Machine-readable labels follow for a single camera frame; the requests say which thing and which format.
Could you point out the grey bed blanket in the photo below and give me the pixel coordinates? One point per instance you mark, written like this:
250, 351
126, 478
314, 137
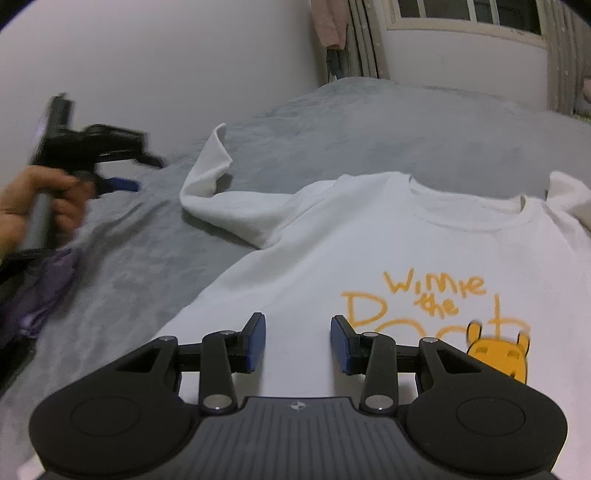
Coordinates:
323, 134

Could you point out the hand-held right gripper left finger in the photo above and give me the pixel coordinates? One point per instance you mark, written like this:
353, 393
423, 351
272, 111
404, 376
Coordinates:
257, 344

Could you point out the purple garment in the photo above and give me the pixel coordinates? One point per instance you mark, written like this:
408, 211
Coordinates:
51, 286

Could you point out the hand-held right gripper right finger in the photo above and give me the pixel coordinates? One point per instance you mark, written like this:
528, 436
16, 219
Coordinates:
339, 344

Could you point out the pink hanging garment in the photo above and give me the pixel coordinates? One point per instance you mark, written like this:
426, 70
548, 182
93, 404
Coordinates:
328, 23

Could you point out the person's left hand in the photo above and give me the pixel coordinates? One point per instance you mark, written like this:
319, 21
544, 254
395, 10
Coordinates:
14, 203

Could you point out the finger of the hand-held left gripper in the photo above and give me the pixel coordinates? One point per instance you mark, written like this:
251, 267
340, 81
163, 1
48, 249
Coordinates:
129, 143
122, 185

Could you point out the grey patterned curtain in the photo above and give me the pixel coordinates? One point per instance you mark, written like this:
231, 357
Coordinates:
565, 69
364, 37

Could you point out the white framed window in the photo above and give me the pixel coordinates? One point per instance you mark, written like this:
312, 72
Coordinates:
461, 23

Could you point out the white t-shirt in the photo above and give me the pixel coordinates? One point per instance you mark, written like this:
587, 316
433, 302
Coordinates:
369, 240

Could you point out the dark hanging garment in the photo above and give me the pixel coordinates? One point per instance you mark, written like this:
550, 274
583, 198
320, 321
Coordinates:
334, 64

